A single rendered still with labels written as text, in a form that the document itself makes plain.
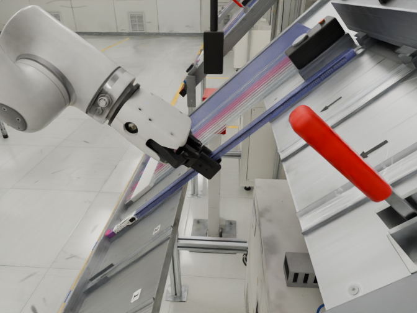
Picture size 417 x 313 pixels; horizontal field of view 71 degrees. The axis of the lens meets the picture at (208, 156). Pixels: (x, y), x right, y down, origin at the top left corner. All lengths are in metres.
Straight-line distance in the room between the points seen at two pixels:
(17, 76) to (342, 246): 0.35
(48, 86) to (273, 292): 0.52
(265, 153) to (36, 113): 1.49
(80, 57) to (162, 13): 8.70
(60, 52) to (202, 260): 1.24
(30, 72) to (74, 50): 0.07
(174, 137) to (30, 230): 1.57
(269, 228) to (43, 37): 0.61
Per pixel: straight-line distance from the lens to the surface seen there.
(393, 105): 0.31
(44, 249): 1.76
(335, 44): 0.47
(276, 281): 0.66
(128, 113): 0.41
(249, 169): 1.81
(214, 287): 1.41
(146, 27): 9.24
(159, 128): 0.40
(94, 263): 0.57
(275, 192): 0.89
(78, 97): 0.43
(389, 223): 0.19
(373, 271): 0.20
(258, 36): 4.84
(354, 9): 0.41
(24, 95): 0.38
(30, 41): 0.44
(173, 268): 1.27
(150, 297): 0.36
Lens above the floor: 1.14
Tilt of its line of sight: 29 degrees down
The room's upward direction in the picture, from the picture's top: straight up
